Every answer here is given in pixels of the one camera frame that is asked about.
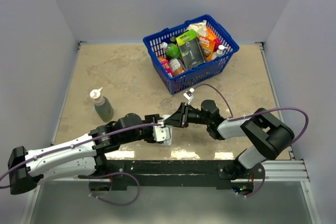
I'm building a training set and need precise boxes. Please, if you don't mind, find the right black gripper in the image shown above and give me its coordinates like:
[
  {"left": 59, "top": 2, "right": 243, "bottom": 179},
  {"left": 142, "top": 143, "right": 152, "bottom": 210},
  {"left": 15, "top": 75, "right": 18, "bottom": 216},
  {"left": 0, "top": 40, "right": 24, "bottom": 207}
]
[{"left": 163, "top": 102, "right": 211, "bottom": 129}]

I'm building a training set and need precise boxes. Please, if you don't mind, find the white remote control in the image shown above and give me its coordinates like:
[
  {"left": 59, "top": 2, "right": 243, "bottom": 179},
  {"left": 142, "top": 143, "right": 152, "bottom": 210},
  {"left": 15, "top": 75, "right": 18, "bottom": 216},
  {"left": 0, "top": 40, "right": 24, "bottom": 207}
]
[{"left": 156, "top": 114, "right": 173, "bottom": 146}]

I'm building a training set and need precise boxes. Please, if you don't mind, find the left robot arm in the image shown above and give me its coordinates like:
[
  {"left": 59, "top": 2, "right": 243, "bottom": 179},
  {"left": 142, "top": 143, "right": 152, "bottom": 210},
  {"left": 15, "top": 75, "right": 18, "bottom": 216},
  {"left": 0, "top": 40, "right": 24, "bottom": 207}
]
[{"left": 7, "top": 113, "right": 171, "bottom": 195}]

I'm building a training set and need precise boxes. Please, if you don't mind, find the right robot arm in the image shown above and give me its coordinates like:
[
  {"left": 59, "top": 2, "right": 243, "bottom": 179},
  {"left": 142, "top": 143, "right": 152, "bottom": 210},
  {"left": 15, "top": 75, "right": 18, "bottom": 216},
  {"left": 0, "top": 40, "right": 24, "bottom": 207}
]
[{"left": 164, "top": 100, "right": 295, "bottom": 180}]

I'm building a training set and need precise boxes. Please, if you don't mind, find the blue plastic shopping basket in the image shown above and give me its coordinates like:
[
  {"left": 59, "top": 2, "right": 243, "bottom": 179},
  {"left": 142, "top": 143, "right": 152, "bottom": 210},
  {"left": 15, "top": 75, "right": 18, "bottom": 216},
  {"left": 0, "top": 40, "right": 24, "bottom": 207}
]
[{"left": 143, "top": 14, "right": 239, "bottom": 94}]

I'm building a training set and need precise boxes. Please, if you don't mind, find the dark green sauce bottle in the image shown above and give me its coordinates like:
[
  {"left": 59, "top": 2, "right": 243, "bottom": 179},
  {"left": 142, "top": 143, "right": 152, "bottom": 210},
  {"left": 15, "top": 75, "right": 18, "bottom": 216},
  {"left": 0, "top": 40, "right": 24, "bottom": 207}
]
[{"left": 89, "top": 87, "right": 114, "bottom": 122}]

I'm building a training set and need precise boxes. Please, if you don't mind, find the brown labelled jar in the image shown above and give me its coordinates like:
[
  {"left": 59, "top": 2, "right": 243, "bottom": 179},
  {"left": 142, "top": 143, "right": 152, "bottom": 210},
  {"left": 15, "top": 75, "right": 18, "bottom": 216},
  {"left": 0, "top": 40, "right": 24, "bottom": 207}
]
[{"left": 169, "top": 58, "right": 185, "bottom": 76}]

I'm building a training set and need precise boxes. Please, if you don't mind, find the pink box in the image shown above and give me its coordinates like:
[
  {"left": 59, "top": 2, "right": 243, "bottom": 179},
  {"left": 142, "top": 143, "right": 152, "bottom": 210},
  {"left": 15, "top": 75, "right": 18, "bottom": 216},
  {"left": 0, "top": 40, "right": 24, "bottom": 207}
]
[{"left": 158, "top": 56, "right": 174, "bottom": 78}]

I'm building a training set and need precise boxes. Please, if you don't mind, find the green grey razor box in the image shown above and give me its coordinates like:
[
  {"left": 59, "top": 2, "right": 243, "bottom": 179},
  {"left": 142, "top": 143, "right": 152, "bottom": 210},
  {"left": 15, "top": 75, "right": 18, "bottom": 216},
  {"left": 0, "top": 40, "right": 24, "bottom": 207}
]
[{"left": 176, "top": 30, "right": 206, "bottom": 70}]

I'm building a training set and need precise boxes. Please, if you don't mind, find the white pump bottle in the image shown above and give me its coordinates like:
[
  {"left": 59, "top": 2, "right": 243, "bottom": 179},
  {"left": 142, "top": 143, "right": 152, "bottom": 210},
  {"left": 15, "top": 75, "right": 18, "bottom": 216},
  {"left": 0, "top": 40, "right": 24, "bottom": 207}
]
[{"left": 211, "top": 45, "right": 228, "bottom": 60}]

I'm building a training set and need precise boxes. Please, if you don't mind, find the dark small bottle cap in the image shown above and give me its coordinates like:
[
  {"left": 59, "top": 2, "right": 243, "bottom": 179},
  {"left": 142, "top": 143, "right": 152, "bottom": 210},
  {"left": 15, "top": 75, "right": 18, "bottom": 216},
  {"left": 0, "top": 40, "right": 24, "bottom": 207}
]
[{"left": 170, "top": 36, "right": 176, "bottom": 44}]

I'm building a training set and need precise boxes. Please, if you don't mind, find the orange razor pack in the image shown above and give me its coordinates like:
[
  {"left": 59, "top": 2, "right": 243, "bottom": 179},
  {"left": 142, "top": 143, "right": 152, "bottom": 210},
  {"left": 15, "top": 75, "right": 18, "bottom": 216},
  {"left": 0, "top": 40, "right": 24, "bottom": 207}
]
[{"left": 199, "top": 27, "right": 217, "bottom": 61}]

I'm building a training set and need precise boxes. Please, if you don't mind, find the beige paper bag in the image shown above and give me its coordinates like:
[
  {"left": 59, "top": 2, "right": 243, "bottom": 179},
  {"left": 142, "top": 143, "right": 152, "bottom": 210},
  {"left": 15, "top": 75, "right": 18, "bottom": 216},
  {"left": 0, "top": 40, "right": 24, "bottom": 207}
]
[{"left": 187, "top": 20, "right": 208, "bottom": 37}]

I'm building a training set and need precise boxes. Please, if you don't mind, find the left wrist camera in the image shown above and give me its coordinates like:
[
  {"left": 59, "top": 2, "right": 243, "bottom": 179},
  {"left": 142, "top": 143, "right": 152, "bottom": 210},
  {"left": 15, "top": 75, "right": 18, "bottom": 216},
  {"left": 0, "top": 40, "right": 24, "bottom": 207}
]
[{"left": 153, "top": 122, "right": 173, "bottom": 146}]

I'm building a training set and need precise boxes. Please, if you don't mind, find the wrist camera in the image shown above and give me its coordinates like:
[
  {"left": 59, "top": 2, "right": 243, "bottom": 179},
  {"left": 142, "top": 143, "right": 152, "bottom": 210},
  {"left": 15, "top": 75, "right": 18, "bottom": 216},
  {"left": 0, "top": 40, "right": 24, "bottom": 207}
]
[
  {"left": 183, "top": 88, "right": 195, "bottom": 105},
  {"left": 153, "top": 122, "right": 173, "bottom": 146}
]

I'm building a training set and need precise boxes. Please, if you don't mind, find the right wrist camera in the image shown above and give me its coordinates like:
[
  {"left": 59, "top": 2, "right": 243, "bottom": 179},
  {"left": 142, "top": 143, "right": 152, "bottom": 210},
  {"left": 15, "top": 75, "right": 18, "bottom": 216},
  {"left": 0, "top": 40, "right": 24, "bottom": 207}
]
[{"left": 183, "top": 88, "right": 195, "bottom": 105}]

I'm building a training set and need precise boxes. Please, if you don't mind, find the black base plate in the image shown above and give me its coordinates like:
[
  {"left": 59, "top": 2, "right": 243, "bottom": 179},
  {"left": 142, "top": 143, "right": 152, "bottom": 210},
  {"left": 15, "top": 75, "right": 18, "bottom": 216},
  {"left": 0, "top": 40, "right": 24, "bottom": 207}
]
[{"left": 79, "top": 160, "right": 265, "bottom": 192}]

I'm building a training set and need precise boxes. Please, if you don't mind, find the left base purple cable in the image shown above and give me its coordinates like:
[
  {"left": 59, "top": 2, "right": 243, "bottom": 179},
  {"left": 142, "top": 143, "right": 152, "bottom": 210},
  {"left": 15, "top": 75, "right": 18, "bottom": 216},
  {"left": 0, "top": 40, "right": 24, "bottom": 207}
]
[{"left": 83, "top": 171, "right": 142, "bottom": 205}]

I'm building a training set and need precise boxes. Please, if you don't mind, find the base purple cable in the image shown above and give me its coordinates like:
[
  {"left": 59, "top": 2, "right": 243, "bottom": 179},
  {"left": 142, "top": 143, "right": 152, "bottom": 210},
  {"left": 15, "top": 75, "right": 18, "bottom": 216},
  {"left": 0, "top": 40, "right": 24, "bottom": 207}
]
[
  {"left": 235, "top": 168, "right": 266, "bottom": 198},
  {"left": 83, "top": 171, "right": 142, "bottom": 205}
]

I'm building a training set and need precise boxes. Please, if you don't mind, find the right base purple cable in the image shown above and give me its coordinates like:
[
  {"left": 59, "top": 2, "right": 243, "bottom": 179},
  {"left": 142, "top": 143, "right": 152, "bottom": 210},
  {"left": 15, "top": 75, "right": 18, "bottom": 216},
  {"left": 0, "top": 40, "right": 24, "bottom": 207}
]
[{"left": 235, "top": 168, "right": 266, "bottom": 198}]

